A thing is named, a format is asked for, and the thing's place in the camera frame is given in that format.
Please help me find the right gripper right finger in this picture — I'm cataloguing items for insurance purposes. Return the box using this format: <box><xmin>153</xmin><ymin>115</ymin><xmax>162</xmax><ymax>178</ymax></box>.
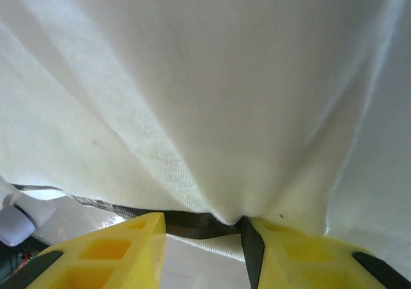
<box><xmin>240</xmin><ymin>216</ymin><xmax>411</xmax><ymax>289</ymax></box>

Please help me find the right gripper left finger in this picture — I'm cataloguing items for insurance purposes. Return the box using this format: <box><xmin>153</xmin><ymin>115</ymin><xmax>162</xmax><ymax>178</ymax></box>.
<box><xmin>0</xmin><ymin>211</ymin><xmax>167</xmax><ymax>289</ymax></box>

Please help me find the white t-shirt with black print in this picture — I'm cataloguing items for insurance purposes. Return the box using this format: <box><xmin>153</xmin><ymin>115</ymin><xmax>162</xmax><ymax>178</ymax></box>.
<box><xmin>0</xmin><ymin>0</ymin><xmax>411</xmax><ymax>264</ymax></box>

